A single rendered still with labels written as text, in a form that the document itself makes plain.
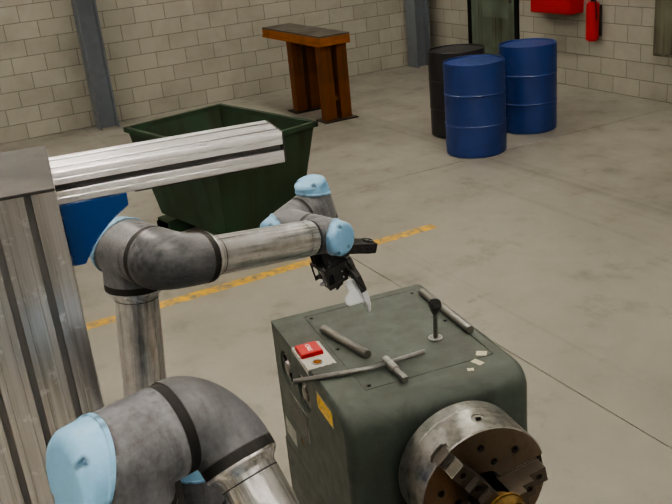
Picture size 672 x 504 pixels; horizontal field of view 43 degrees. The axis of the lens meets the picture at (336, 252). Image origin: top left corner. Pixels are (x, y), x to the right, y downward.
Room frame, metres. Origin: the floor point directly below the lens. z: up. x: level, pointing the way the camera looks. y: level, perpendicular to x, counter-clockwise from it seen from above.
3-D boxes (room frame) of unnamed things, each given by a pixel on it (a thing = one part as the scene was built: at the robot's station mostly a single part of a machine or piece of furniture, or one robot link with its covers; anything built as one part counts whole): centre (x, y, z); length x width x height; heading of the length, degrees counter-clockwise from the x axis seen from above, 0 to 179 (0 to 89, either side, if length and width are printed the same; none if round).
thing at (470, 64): (8.08, -1.47, 0.44); 0.59 x 0.59 x 0.88
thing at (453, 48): (8.84, -1.43, 0.44); 0.59 x 0.59 x 0.88
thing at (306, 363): (1.94, 0.08, 1.23); 0.13 x 0.08 x 0.06; 19
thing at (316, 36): (10.63, 0.12, 0.50); 1.61 x 0.44 x 1.00; 26
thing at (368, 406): (1.98, -0.11, 1.06); 0.59 x 0.48 x 0.39; 19
